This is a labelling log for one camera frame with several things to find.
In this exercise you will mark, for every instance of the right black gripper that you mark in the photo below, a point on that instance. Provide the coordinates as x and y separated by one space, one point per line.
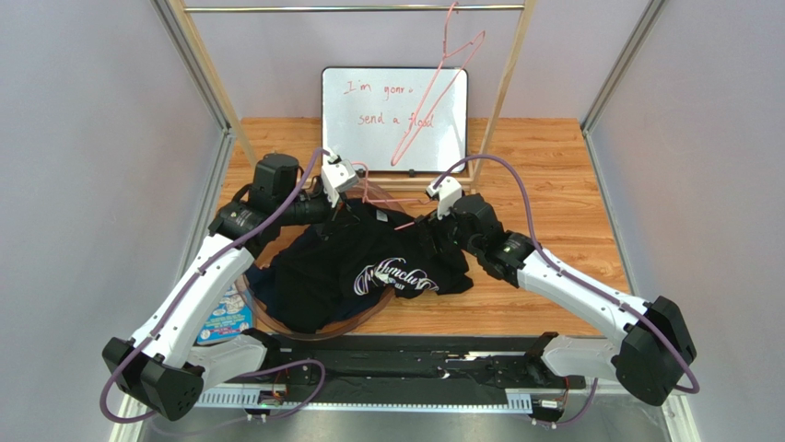
434 224

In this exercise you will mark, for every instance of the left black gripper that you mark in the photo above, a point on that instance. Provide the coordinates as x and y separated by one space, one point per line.
343 216

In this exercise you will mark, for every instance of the black floral t-shirt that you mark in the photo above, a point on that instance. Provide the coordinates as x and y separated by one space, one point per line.
331 275

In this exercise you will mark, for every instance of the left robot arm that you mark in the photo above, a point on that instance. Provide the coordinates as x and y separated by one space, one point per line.
161 365

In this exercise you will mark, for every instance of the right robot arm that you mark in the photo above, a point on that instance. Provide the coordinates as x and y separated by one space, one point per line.
645 345

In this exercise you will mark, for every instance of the transparent brown plastic basin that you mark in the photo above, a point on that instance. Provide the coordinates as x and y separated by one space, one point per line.
377 195

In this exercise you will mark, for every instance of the navy blue garment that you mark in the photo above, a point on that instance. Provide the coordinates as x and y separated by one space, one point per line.
262 284

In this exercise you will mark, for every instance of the whiteboard with red writing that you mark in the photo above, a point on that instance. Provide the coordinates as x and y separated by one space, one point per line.
396 119

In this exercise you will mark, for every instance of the blue illustrated booklet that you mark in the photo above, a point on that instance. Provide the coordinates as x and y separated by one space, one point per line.
232 316

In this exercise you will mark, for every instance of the metal hanging rod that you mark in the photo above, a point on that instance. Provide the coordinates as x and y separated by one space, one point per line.
347 9

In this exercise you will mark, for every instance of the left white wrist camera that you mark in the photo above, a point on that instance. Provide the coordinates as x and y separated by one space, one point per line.
338 176

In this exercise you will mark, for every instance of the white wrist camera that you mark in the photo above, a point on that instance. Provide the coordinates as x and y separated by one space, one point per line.
446 193
338 176

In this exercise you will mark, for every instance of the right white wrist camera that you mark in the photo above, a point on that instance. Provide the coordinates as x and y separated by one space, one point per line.
446 193

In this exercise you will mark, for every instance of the wooden clothes rack frame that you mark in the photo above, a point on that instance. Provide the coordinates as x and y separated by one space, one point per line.
522 26

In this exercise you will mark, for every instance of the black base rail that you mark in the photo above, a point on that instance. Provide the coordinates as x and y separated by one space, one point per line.
414 370

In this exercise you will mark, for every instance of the left aluminium frame post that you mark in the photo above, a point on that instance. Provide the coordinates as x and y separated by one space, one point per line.
191 48

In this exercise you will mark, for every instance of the aluminium frame post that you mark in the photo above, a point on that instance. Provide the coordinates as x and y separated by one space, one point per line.
623 61
191 48

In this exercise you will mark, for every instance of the right aluminium frame post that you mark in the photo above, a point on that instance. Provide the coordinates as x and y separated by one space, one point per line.
623 61

